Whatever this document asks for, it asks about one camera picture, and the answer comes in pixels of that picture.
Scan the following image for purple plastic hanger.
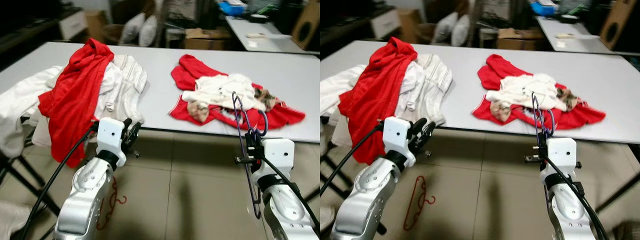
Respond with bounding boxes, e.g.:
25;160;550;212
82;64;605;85
530;91;557;151
231;91;268;220

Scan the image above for red t-shirt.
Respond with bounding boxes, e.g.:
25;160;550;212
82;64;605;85
337;37;418;165
37;37;115;168

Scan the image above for cream shirt brown sleeves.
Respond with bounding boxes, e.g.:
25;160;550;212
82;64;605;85
181;73;276;123
485;73;578;123

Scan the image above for red plastic hanger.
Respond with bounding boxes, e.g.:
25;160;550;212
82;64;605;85
403;175;437;232
96;176;128;232

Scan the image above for large white table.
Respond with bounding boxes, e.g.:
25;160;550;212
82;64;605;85
0;41;321;216
320;40;640;211

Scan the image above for red shirt white trim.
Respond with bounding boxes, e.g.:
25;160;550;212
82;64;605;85
472;54;607;131
169;54;306;131

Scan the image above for white plain cloth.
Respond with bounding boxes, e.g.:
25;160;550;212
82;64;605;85
320;64;368;146
0;65;66;158

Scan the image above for grey pillow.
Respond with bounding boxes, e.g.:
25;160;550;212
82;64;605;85
451;14;471;47
432;12;458;45
139;15;158;48
119;12;146;46

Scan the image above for closed cardboard box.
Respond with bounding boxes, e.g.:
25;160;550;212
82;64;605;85
397;9;426;43
82;10;121;45

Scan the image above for open cardboard box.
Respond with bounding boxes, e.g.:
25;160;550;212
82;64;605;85
497;27;543;51
184;27;232;51

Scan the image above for white office table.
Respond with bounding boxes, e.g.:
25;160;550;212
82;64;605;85
537;15;640;56
225;15;321;55

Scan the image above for white drawer unit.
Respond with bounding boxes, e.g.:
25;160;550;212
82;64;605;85
370;9;401;40
59;9;88;41

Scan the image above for grey woven mat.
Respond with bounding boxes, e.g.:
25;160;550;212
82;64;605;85
612;220;640;240

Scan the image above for black wood loudspeaker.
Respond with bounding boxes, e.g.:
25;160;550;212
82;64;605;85
291;0;321;51
600;0;640;51

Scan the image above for blue plastic basin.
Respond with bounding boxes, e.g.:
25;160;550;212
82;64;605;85
218;0;247;16
530;0;557;16

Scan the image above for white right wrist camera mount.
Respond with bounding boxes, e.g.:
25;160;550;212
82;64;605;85
546;137;578;176
261;138;296;176

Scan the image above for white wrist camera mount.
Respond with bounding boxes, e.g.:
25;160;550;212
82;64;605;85
382;116;416;157
261;138;296;176
96;117;126;156
546;137;578;176

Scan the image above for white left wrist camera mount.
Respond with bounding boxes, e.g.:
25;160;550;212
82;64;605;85
96;117;126;156
382;116;416;157

